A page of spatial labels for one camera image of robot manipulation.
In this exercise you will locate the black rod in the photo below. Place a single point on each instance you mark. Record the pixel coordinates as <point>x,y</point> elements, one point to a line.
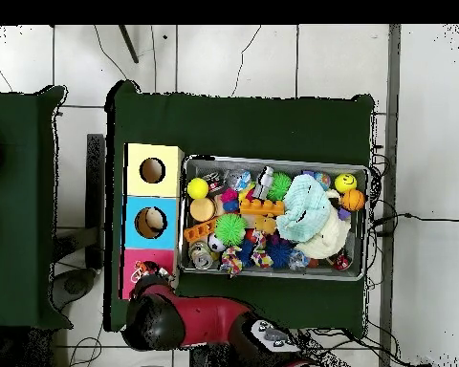
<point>129,44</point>

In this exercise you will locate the dark green tablecloth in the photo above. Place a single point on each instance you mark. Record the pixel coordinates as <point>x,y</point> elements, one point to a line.
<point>19,229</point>
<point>233,126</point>

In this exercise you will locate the orange basketball toy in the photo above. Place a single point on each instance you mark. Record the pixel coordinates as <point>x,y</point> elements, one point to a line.
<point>352,200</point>

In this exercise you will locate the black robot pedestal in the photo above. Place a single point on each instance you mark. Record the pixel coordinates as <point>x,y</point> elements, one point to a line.
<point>206,359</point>

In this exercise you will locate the orange plastic toy block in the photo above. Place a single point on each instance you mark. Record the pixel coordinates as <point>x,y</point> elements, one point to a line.
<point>199,230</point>

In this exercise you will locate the grey rounded stand base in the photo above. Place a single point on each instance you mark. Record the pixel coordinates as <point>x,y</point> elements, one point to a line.
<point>74,284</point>

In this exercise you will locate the cream waffle cloth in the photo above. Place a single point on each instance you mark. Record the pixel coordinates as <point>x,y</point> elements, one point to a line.
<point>329,237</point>

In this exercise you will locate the clear mesh bin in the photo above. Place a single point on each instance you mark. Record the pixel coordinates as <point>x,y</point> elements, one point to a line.
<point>271,273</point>

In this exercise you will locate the black upright panel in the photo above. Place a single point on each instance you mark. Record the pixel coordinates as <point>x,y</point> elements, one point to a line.
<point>95,191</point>

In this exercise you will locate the toy hamburger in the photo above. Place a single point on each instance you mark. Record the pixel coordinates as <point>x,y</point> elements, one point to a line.
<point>202,209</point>

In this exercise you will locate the green spiky rubber ball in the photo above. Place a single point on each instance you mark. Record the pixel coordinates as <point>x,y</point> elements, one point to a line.
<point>230,229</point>

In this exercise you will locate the yellow smiley ball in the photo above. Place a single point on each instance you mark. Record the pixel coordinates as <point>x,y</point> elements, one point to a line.
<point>345,182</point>

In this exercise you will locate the orange striped plush tiger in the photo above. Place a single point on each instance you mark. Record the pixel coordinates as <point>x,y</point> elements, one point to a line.
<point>140,266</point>

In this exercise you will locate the mint green waffle cloth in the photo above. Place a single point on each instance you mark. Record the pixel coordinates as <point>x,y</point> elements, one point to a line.
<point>304,208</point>

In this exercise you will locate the yellow tennis ball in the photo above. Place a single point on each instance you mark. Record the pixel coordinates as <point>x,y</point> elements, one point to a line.
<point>197,188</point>

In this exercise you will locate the orange studded building brick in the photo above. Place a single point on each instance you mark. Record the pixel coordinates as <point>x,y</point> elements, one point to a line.
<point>262,207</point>

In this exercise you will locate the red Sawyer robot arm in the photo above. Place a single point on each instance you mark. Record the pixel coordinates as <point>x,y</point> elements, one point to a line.
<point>206,321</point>

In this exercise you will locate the wooden box with three holes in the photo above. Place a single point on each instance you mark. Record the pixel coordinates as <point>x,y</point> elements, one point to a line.
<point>132,214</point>

